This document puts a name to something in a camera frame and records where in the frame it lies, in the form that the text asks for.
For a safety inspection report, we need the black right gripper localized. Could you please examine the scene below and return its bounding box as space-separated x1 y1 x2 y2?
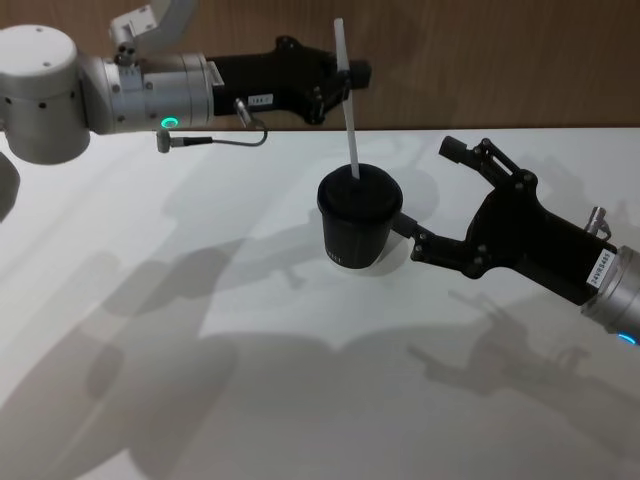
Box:
393 136 622 307

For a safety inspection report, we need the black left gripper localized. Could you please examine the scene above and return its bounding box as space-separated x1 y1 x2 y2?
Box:
207 36 373 126

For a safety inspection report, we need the white plastic straw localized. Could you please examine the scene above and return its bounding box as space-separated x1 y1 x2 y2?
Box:
332 17 363 181

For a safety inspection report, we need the black cup lid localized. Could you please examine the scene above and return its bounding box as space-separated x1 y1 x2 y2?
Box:
316 162 404 225

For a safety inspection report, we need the black paper cup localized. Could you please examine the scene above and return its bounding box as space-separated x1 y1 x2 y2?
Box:
322 209 397 272

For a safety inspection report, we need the right wrist cable silver plug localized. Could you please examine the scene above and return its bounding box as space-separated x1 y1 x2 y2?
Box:
586 205 613 237

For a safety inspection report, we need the thin grey left wrist cable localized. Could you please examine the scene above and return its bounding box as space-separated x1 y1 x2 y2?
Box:
154 97 269 154

